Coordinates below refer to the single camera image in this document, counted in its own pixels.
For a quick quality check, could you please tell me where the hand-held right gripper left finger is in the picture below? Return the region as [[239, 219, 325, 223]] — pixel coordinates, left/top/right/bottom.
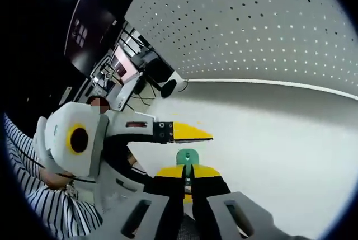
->
[[106, 165, 187, 240]]

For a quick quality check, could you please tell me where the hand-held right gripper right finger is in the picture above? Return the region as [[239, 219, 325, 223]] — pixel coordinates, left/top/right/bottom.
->
[[191, 164, 310, 240]]

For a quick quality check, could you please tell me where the green mounting plate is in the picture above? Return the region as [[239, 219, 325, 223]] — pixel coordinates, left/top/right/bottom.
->
[[175, 148, 200, 167]]

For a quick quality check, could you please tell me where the person's left hand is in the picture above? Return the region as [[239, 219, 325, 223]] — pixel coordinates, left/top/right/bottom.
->
[[126, 152, 139, 168]]

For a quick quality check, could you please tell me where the white office desk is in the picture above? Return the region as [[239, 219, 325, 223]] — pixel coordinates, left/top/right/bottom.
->
[[107, 71, 144, 111]]

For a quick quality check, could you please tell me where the black cylinder speaker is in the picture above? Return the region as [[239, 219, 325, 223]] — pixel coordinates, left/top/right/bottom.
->
[[161, 79, 177, 100]]

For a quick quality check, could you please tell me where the person in striped shirt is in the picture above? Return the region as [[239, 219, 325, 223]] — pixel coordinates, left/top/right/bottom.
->
[[4, 113, 105, 238]]

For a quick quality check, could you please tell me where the black computer tower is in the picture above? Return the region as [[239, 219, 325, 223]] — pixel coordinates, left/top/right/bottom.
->
[[145, 57, 175, 84]]

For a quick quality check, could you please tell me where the pink lit monitor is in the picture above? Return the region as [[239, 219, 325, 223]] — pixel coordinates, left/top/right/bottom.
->
[[110, 44, 140, 82]]

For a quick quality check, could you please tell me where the white perforated pegboard panel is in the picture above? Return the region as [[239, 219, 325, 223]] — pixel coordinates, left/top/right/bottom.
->
[[124, 0, 358, 98]]

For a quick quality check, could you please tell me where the large dark wall screen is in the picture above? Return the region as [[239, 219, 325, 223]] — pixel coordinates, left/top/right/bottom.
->
[[64, 0, 117, 76]]

